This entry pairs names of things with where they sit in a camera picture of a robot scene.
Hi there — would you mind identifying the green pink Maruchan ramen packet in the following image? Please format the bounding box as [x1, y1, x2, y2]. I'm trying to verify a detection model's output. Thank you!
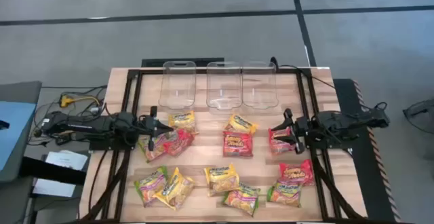
[267, 178, 303, 208]
[134, 165, 170, 208]
[222, 182, 261, 217]
[138, 130, 177, 164]

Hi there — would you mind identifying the yellow cable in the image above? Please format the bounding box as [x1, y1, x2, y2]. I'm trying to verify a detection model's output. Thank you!
[72, 96, 102, 107]

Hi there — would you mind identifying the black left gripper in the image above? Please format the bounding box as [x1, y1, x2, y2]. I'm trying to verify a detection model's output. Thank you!
[137, 105, 174, 152]

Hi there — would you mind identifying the yellow Maruchan ramen packet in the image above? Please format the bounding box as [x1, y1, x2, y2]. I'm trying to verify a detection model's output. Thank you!
[168, 110, 197, 134]
[224, 113, 259, 136]
[153, 167, 196, 211]
[203, 164, 241, 197]

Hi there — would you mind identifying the blue desk mat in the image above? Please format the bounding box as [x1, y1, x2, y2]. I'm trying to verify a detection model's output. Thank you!
[0, 100, 37, 170]

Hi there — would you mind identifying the grey desk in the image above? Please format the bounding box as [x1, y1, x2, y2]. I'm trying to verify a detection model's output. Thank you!
[0, 80, 42, 184]

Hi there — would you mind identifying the white paper sheet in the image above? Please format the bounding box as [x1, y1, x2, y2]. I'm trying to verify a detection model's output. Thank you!
[32, 178, 77, 198]
[45, 149, 89, 171]

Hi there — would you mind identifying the black striped-edge floor mat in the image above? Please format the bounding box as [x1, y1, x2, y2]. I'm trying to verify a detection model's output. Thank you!
[333, 78, 401, 223]

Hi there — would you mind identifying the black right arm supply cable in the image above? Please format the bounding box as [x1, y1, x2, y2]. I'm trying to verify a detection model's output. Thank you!
[270, 56, 388, 111]

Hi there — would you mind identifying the black aluminium table frame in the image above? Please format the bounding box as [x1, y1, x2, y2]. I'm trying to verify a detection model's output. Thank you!
[79, 67, 369, 224]

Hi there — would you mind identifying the clear plastic bin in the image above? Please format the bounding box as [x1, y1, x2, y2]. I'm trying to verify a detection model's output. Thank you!
[241, 60, 279, 110]
[158, 60, 197, 111]
[205, 61, 243, 111]

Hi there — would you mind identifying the red Saucy Noods packet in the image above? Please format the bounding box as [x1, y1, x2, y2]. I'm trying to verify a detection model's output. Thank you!
[279, 159, 315, 187]
[268, 126, 296, 156]
[163, 128, 195, 157]
[222, 130, 254, 158]

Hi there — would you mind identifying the black floor beam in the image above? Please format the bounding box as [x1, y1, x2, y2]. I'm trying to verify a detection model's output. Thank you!
[19, 155, 87, 186]

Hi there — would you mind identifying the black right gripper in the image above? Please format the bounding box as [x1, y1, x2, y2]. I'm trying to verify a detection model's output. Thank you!
[270, 108, 310, 155]

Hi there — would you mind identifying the yellow power splitter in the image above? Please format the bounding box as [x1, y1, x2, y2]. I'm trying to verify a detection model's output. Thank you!
[59, 94, 74, 109]

